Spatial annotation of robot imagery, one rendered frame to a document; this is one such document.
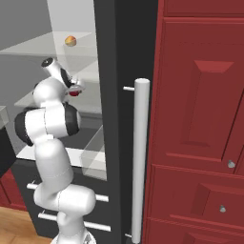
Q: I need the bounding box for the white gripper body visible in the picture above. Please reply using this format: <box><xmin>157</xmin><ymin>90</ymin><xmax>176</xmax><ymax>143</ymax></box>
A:
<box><xmin>68</xmin><ymin>77</ymin><xmax>87</xmax><ymax>96</ymax></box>

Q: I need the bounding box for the glass fridge shelf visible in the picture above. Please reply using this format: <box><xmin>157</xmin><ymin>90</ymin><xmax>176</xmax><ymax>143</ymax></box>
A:
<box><xmin>13</xmin><ymin>60</ymin><xmax>103</xmax><ymax>114</ymax></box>
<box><xmin>0</xmin><ymin>30</ymin><xmax>97</xmax><ymax>59</ymax></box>

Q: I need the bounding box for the yellow orange mango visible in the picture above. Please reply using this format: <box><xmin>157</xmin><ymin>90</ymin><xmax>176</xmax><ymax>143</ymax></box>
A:
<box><xmin>64</xmin><ymin>35</ymin><xmax>78</xmax><ymax>48</ymax></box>

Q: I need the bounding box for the black fridge door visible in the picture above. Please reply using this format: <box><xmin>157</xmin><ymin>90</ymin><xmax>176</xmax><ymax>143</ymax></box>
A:
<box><xmin>92</xmin><ymin>0</ymin><xmax>160</xmax><ymax>244</ymax></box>
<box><xmin>0</xmin><ymin>105</ymin><xmax>18</xmax><ymax>179</ymax></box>

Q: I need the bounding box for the white fridge shelf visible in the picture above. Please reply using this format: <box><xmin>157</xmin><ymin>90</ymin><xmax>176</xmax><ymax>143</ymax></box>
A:
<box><xmin>15</xmin><ymin>145</ymin><xmax>107</xmax><ymax>170</ymax></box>

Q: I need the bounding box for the clear fridge bin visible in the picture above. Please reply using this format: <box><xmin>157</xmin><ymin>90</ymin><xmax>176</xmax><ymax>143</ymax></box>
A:
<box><xmin>79</xmin><ymin>124</ymin><xmax>108</xmax><ymax>182</ymax></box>

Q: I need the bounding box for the red panelled cupboard door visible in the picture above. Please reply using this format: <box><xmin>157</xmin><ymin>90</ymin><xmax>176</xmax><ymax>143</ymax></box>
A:
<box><xmin>152</xmin><ymin>16</ymin><xmax>244</xmax><ymax>175</ymax></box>

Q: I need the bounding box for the red low cupboard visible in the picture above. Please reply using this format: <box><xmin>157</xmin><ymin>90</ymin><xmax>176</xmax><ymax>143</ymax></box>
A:
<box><xmin>0</xmin><ymin>167</ymin><xmax>29</xmax><ymax>213</ymax></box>

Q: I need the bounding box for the red cupboard drawer front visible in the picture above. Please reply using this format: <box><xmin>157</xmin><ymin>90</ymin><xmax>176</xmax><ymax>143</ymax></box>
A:
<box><xmin>146</xmin><ymin>163</ymin><xmax>244</xmax><ymax>229</ymax></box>
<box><xmin>143</xmin><ymin>217</ymin><xmax>244</xmax><ymax>244</ymax></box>

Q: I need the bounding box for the long silver fridge door handle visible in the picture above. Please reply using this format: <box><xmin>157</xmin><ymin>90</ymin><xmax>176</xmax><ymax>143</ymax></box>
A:
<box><xmin>122</xmin><ymin>77</ymin><xmax>152</xmax><ymax>244</ymax></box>

